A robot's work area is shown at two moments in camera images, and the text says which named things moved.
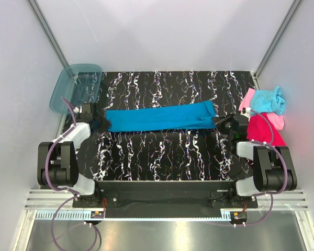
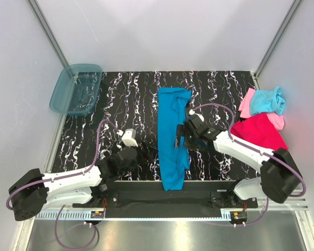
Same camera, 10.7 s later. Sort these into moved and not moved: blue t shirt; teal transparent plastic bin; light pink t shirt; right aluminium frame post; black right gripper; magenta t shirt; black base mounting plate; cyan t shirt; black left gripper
Moved: black right gripper; black left gripper; blue t shirt
Not moved: cyan t shirt; black base mounting plate; right aluminium frame post; magenta t shirt; light pink t shirt; teal transparent plastic bin
